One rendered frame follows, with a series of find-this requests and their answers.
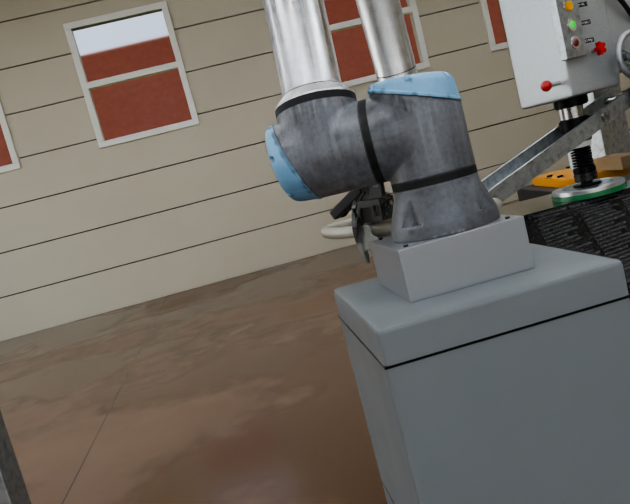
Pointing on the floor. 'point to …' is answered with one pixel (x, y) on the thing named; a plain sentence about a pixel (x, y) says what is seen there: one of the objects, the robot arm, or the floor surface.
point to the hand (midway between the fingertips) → (370, 255)
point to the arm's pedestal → (505, 387)
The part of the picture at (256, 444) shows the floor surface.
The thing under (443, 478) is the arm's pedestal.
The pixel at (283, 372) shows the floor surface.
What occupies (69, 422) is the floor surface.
